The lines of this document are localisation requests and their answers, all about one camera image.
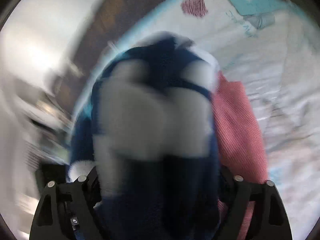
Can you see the dark deer print blanket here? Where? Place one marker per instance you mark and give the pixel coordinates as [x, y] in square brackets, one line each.
[110, 21]

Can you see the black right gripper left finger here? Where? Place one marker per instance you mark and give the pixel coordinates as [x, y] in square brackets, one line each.
[66, 211]

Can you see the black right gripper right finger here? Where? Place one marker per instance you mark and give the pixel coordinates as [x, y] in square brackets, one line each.
[269, 219]

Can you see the navy star fleece garment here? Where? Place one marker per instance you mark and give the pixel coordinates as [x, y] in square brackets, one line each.
[148, 130]

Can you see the pink folded garment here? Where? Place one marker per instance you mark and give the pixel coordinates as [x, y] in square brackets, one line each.
[242, 157]

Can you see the white seashell print quilt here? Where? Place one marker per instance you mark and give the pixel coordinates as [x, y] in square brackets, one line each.
[272, 47]

